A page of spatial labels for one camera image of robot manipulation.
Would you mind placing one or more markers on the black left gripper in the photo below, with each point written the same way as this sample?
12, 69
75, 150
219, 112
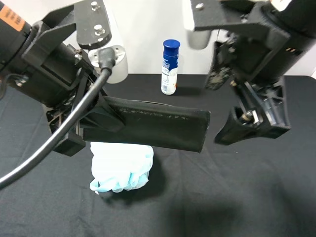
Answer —
50, 72

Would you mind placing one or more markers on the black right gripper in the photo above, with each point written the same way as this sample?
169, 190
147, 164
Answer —
258, 53

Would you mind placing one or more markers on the black glasses case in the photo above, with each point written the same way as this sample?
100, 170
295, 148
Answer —
151, 124

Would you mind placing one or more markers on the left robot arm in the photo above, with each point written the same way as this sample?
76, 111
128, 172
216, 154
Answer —
13, 32

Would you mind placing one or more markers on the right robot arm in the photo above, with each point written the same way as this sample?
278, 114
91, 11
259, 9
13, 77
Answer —
301, 13

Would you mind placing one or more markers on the blue and white bath loofah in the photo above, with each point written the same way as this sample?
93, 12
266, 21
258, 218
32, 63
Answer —
117, 167

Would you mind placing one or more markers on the black tablecloth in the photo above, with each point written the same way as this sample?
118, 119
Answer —
254, 188

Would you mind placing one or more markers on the white bottle with blue cap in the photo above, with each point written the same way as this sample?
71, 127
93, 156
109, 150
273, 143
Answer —
169, 70

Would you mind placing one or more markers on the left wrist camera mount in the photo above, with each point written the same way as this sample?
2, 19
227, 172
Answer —
96, 30

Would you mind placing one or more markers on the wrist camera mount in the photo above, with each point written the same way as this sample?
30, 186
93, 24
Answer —
96, 30
217, 17

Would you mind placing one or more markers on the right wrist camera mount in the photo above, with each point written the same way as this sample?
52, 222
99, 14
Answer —
217, 17

